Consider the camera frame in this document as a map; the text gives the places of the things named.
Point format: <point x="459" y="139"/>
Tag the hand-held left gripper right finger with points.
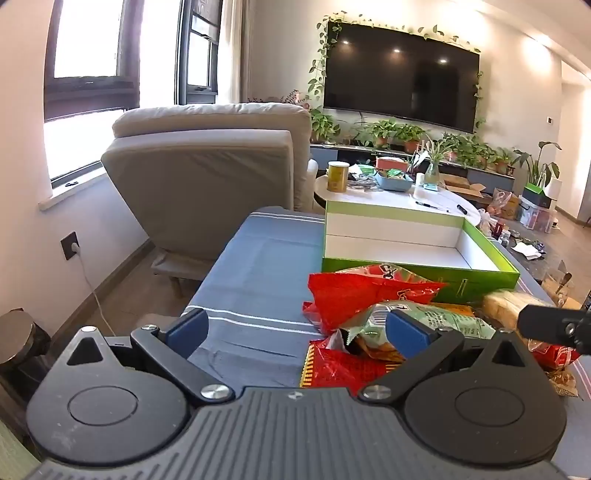
<point x="406" y="332"/>

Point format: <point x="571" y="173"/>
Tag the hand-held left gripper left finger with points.
<point x="187" y="330"/>

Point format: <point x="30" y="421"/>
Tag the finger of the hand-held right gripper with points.
<point x="545" y="323"/>

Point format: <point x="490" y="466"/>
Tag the clear bread packet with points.
<point x="503" y="304"/>

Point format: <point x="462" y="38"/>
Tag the pale green snack packet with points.
<point x="452" y="321"/>

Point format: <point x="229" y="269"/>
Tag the large red snack bag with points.
<point x="355" y="295"/>

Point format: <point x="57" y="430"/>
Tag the red yellow-trimmed snack packet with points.
<point x="337" y="369"/>

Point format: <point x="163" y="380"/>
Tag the green cardboard box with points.
<point x="392" y="230"/>

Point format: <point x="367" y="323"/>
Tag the crumpled clear plastic bag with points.
<point x="556" y="281"/>

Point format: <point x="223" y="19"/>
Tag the dark round coffee table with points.
<point x="531" y="267"/>

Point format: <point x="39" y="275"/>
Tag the clear mottled snack packet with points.
<point x="562" y="383"/>

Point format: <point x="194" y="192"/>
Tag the white paper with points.
<point x="526" y="250"/>

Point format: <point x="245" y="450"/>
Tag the dark jar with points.
<point x="501" y="233"/>

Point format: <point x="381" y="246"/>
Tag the clear plastic storage box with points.
<point x="538" y="217"/>

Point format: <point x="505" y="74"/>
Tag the white plastic bag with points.
<point x="485" y="224"/>

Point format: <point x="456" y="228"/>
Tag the black pen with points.
<point x="431" y="206"/>

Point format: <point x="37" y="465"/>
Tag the small green storage box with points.
<point x="535" y="194"/>

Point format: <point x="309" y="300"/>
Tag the white round table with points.
<point x="369" y="196"/>

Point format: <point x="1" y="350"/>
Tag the blue basket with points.
<point x="392" y="183"/>

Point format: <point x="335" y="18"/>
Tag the white cup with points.
<point x="419" y="180"/>

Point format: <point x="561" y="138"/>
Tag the open cardboard box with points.
<point x="466" y="191"/>

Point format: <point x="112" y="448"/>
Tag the beige sofa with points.
<point x="198" y="175"/>

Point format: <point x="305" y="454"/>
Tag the grey television cabinet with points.
<point x="485" y="176"/>

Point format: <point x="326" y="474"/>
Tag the glass vase with plant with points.
<point x="432" y="174"/>

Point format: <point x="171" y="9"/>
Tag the large-leaf floor plant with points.
<point x="535" y="161"/>

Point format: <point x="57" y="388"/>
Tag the dark round stool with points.
<point x="21" y="337"/>

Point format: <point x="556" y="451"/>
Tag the yellow canister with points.
<point x="338" y="177"/>

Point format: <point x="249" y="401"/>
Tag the red box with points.
<point x="390" y="162"/>

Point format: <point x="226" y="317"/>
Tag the row of potted plants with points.
<point x="378" y="131"/>

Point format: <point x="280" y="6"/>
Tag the red flower plant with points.
<point x="291" y="98"/>

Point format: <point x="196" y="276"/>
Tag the wide dark-framed window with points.
<point x="83" y="92"/>

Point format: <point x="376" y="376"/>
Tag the narrow dark-framed window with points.
<point x="201" y="50"/>

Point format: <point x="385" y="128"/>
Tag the white curtain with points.
<point x="235" y="50"/>

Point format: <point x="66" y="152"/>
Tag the grey wall socket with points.
<point x="69" y="245"/>

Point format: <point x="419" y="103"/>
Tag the black wall television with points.
<point x="401" y="74"/>

